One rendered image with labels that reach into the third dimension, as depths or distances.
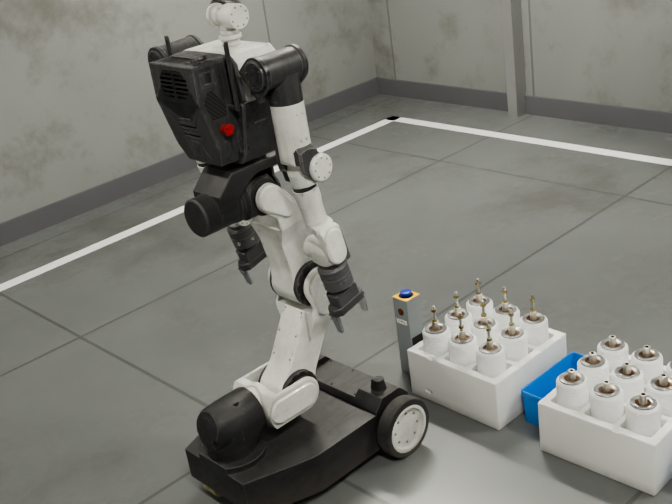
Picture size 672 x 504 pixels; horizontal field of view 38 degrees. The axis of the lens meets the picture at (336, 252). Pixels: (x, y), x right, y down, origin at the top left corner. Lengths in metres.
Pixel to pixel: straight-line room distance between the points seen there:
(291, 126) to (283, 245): 0.47
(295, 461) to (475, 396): 0.67
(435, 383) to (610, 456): 0.68
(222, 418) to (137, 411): 0.84
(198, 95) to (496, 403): 1.40
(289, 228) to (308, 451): 0.68
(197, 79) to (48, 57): 3.14
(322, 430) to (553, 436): 0.71
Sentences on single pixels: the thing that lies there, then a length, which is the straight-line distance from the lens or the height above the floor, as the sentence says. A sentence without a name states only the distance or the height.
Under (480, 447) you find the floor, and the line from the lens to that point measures 3.19.
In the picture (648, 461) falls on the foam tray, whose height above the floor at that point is 0.12.
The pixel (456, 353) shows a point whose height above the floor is 0.22.
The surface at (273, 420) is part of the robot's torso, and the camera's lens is 2.96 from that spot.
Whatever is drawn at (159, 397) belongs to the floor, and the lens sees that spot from 3.73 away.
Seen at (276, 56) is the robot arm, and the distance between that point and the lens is 2.48.
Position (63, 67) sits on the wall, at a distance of 5.65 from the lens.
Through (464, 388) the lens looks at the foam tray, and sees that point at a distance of 3.26.
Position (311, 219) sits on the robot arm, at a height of 0.91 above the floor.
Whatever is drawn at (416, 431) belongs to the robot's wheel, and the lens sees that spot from 3.18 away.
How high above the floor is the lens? 1.89
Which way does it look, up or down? 24 degrees down
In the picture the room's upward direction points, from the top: 8 degrees counter-clockwise
